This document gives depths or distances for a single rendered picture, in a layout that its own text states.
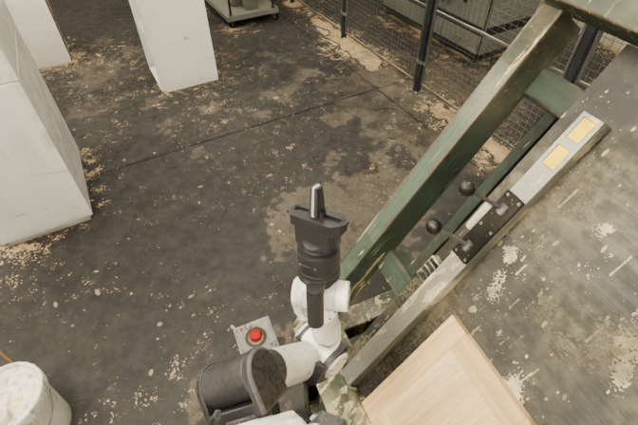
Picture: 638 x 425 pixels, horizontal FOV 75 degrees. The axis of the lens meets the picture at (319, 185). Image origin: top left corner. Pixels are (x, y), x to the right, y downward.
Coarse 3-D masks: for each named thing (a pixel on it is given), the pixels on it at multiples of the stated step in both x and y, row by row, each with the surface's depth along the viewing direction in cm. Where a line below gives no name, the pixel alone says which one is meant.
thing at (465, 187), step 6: (468, 180) 91; (462, 186) 91; (468, 186) 90; (474, 186) 90; (462, 192) 91; (468, 192) 90; (474, 192) 91; (480, 198) 93; (486, 198) 92; (492, 204) 93; (498, 204) 93; (504, 204) 93; (498, 210) 94; (504, 210) 93
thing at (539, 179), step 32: (608, 128) 84; (576, 160) 88; (512, 192) 94; (544, 192) 91; (512, 224) 95; (448, 256) 104; (480, 256) 100; (448, 288) 105; (416, 320) 109; (384, 352) 115; (352, 384) 122
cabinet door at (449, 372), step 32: (448, 320) 103; (416, 352) 108; (448, 352) 102; (480, 352) 96; (384, 384) 114; (416, 384) 107; (448, 384) 100; (480, 384) 94; (384, 416) 113; (416, 416) 105; (448, 416) 99; (480, 416) 93; (512, 416) 88
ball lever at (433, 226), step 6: (426, 222) 97; (432, 222) 95; (438, 222) 95; (426, 228) 96; (432, 228) 95; (438, 228) 95; (444, 234) 97; (450, 234) 97; (456, 240) 98; (462, 240) 98; (468, 240) 99; (462, 246) 99; (468, 246) 98; (474, 246) 98
